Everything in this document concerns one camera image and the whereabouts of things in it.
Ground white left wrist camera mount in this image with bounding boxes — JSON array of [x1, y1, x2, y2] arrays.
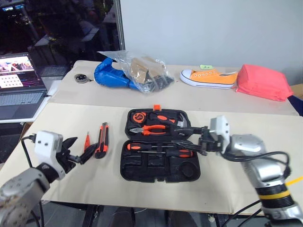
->
[[34, 131, 66, 181]]

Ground blue plastic bag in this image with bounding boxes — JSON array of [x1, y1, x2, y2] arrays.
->
[[93, 57, 141, 91]]

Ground black table frame leg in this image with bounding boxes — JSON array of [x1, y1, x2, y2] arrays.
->
[[82, 204, 105, 227]]

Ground open grey laptop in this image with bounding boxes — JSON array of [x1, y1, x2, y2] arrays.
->
[[0, 52, 49, 122]]

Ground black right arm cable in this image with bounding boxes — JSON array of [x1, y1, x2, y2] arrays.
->
[[220, 150, 292, 178]]

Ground pink red fabric bag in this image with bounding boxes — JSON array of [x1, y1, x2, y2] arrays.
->
[[235, 63, 294, 103]]

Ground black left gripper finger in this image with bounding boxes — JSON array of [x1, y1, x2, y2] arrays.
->
[[79, 142, 99, 165], [62, 136, 79, 153]]

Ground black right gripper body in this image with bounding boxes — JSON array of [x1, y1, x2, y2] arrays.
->
[[198, 126, 224, 156]]

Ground dark rounded shape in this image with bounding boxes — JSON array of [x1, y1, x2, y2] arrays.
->
[[110, 206, 136, 227], [169, 210, 197, 227]]

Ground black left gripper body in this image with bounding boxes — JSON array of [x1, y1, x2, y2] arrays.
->
[[56, 140, 80, 175]]

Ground silver window frame post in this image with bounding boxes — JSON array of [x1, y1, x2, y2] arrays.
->
[[115, 0, 126, 52]]

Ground claw hammer orange black handle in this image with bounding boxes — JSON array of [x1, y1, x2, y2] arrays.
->
[[148, 112, 189, 133]]

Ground orange handled pliers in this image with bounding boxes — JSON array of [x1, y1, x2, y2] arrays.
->
[[129, 124, 167, 136]]

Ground black plastic tool case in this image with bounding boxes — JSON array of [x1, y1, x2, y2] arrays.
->
[[119, 104, 202, 183]]

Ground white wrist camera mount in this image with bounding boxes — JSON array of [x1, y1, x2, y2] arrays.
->
[[209, 115, 231, 152], [34, 131, 66, 181]]

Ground brown cardboard box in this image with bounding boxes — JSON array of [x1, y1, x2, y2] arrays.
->
[[130, 56, 164, 83]]

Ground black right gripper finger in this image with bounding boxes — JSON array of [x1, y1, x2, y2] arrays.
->
[[171, 140, 201, 152], [172, 126, 204, 136]]

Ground orange black utility knife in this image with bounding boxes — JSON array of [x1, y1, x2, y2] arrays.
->
[[94, 122, 110, 159]]

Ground orange canvas sneaker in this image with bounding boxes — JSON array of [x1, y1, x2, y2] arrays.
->
[[179, 68, 238, 90]]

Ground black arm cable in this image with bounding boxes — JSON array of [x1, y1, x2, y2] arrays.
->
[[21, 134, 36, 169], [220, 150, 292, 178]]

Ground orange black tape measure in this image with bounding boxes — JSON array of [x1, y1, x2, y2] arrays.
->
[[132, 112, 148, 124]]

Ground yellow plastic strip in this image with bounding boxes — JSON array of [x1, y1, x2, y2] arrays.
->
[[285, 175, 303, 187]]

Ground small orange tester screwdriver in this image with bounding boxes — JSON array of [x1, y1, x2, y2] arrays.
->
[[83, 131, 92, 151]]

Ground orange black screwdriver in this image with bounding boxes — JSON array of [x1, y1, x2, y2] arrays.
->
[[137, 148, 195, 159], [126, 142, 171, 151]]

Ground dark blue object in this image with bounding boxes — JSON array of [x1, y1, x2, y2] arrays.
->
[[287, 94, 303, 117]]

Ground clear plastic bag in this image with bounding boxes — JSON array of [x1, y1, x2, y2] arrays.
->
[[97, 50, 176, 95]]

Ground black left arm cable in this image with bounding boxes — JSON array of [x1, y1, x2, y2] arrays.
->
[[21, 134, 36, 169]]

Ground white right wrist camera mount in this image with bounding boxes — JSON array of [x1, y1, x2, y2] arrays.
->
[[209, 115, 231, 152]]

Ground large brown cardboard carton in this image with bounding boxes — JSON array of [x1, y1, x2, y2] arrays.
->
[[289, 83, 303, 100]]

